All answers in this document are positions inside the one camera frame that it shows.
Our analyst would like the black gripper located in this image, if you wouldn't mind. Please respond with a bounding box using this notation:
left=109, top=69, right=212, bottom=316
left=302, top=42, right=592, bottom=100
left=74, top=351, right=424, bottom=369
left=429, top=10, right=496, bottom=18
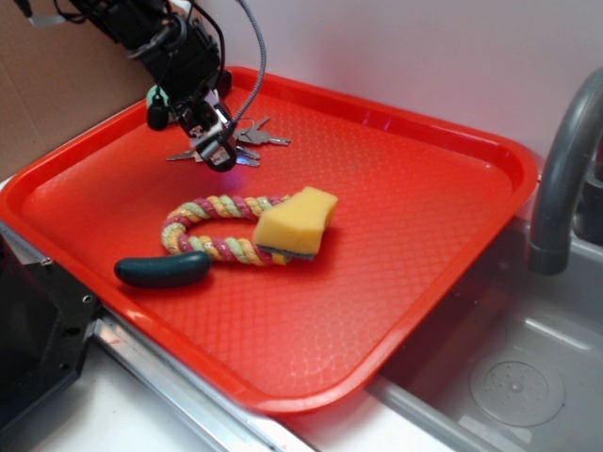
left=125, top=13, right=236, bottom=172

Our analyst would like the silver key bunch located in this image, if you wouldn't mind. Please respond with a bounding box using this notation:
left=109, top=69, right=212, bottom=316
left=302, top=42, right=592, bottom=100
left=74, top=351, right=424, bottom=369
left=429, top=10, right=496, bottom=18
left=166, top=116, right=292, bottom=169

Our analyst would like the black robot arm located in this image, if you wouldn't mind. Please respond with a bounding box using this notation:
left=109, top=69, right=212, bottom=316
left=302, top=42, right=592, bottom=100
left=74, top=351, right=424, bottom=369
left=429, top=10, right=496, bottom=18
left=16, top=1, right=237, bottom=172

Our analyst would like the yellow sponge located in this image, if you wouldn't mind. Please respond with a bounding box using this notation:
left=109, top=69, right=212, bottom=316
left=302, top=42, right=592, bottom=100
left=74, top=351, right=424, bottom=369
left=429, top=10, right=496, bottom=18
left=253, top=186, right=338, bottom=260

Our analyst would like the dark green toy cucumber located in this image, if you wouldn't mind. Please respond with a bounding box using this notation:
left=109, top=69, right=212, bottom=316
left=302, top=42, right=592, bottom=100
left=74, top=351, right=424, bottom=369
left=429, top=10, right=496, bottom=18
left=113, top=251, right=212, bottom=288

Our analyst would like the red plastic tray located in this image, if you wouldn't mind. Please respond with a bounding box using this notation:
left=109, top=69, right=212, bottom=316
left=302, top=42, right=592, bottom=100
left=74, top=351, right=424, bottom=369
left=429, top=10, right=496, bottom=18
left=1, top=75, right=538, bottom=414

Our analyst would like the grey faucet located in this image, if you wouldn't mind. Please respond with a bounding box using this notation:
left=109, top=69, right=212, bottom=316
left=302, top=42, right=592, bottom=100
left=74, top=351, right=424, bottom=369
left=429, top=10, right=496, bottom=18
left=526, top=69, right=602, bottom=275

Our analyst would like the grey sink basin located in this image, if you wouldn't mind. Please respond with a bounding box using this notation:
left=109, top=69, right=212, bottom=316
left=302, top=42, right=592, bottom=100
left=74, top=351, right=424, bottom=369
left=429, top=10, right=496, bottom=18
left=368, top=219, right=602, bottom=451

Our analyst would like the multicolour rope toy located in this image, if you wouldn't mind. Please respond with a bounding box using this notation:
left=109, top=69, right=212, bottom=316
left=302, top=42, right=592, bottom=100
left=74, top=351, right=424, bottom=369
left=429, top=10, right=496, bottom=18
left=160, top=195, right=290, bottom=266

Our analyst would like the grey braided cable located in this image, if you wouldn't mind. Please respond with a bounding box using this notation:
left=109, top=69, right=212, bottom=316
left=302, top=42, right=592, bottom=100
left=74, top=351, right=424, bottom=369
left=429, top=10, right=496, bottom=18
left=224, top=0, right=268, bottom=137

